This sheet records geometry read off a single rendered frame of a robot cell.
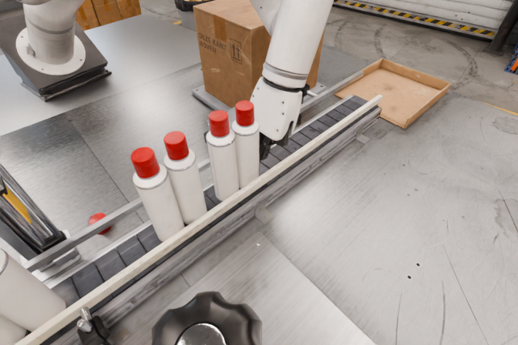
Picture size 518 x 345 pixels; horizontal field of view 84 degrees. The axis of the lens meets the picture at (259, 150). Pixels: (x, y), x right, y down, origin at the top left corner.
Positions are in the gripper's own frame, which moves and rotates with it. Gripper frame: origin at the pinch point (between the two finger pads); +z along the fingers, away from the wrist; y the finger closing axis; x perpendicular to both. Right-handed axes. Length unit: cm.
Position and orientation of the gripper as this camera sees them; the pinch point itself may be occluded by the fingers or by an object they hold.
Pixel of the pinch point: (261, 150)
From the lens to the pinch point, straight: 62.3
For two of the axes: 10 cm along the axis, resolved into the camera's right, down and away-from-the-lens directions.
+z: -2.5, 8.5, 4.7
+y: 6.8, 5.0, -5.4
